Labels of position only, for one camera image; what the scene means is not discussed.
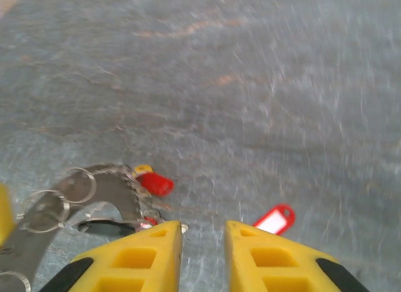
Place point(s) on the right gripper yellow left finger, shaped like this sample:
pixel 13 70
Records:
pixel 169 257

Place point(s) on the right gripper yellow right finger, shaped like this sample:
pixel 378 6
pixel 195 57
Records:
pixel 238 257

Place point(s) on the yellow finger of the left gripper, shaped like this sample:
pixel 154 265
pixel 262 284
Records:
pixel 6 213

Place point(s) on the red tagged brass key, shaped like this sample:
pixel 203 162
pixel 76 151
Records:
pixel 272 220

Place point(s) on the red key tag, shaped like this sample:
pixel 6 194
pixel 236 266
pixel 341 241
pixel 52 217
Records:
pixel 155 184

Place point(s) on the yellow key tag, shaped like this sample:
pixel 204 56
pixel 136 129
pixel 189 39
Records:
pixel 143 169

